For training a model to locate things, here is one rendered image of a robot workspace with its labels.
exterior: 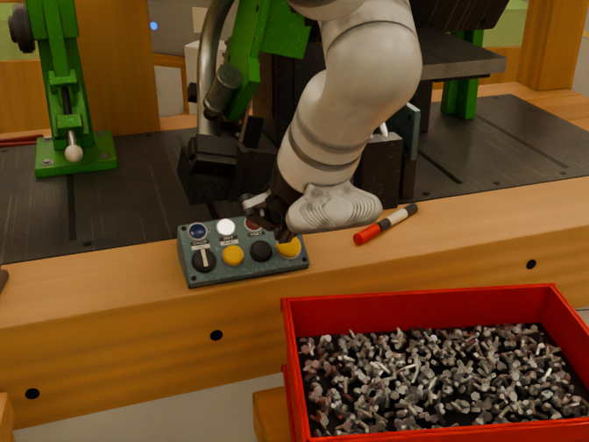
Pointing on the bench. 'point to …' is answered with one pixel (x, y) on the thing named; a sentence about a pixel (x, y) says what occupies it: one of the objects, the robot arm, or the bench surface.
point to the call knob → (203, 260)
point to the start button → (289, 248)
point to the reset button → (233, 254)
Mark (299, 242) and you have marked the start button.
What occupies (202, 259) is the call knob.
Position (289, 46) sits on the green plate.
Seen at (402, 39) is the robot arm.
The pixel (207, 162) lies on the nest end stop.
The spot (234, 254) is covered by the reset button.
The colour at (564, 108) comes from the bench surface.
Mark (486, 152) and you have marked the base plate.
